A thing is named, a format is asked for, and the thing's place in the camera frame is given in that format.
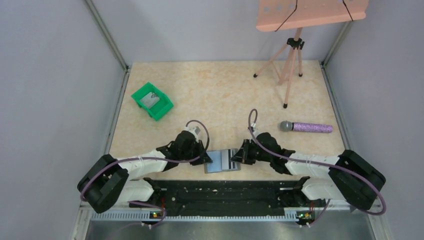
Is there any purple glitter microphone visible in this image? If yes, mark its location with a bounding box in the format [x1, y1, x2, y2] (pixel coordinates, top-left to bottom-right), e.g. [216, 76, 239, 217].
[278, 121, 333, 134]

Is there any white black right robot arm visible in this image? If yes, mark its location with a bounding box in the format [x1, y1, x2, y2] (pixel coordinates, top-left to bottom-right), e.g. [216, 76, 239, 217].
[230, 132, 386, 211]

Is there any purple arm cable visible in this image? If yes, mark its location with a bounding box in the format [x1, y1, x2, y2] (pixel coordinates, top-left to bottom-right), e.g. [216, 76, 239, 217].
[80, 119, 211, 229]
[247, 108, 387, 227]

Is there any pink music stand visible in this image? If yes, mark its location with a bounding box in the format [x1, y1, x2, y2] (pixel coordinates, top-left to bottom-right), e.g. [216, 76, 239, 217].
[253, 0, 369, 109]

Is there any silver credit card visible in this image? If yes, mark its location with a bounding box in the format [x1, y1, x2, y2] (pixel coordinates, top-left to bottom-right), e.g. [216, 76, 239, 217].
[139, 94, 160, 109]
[143, 92, 160, 104]

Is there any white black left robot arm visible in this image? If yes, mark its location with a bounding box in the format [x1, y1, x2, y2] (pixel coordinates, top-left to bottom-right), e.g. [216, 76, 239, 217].
[77, 129, 212, 213]

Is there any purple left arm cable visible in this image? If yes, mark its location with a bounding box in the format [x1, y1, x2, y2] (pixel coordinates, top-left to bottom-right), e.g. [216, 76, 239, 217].
[80, 119, 211, 229]

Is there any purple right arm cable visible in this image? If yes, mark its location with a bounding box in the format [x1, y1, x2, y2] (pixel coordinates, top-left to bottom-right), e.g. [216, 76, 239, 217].
[247, 108, 387, 227]

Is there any green plastic bin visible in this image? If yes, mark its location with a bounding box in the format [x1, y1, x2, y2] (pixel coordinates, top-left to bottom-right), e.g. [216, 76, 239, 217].
[131, 82, 174, 121]

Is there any grey card holder wallet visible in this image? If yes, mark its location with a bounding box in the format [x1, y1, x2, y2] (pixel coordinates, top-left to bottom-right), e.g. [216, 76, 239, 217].
[204, 150, 227, 174]

